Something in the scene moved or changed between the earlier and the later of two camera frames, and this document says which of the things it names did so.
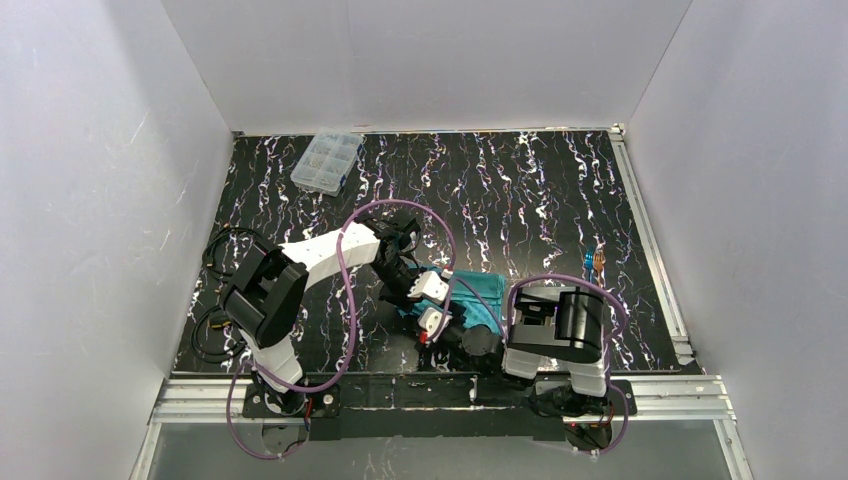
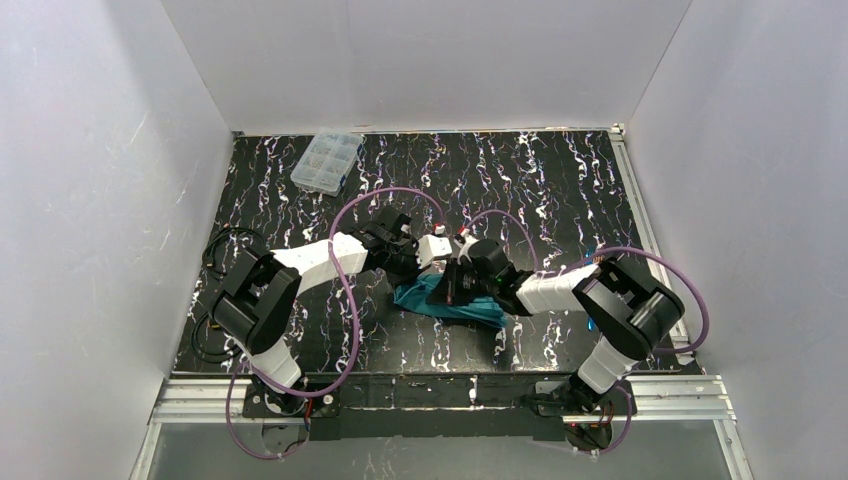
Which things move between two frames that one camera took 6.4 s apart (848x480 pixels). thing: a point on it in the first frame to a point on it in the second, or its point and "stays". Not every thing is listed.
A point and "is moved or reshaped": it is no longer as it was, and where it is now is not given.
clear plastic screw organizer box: (328, 162) stays
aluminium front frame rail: (681, 400) stays
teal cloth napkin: (476, 309) is moved or reshaped
